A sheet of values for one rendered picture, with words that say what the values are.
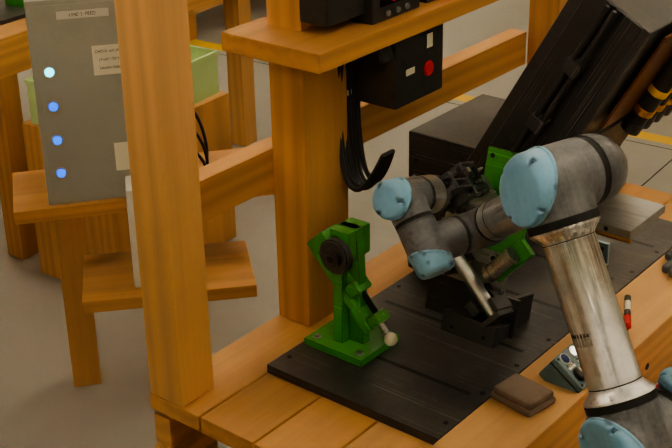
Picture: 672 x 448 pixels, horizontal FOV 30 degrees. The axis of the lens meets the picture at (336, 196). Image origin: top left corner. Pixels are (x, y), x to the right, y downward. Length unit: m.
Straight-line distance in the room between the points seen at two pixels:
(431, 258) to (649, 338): 0.62
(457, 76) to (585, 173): 1.18
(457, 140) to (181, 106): 0.72
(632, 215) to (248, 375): 0.86
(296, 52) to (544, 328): 0.81
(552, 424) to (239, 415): 0.59
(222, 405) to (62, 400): 1.75
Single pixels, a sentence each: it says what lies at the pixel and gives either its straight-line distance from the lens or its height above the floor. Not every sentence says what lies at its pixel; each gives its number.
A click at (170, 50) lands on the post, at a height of 1.59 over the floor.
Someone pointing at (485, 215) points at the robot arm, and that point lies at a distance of 2.30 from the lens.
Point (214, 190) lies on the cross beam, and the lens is 2.49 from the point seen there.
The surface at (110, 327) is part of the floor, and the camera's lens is 4.55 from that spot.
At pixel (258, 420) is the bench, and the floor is 0.88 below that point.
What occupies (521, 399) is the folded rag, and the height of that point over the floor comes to 0.93.
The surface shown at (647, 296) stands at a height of 0.90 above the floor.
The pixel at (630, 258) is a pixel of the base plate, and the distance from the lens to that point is 3.00.
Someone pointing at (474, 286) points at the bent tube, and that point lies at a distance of 2.61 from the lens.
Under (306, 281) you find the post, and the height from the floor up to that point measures 0.99.
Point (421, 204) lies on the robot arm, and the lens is 2.30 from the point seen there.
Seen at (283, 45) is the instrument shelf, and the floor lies 1.54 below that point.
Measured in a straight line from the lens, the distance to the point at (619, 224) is 2.62.
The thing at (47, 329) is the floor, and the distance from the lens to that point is 4.59.
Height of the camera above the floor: 2.25
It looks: 24 degrees down
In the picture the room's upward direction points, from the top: 1 degrees counter-clockwise
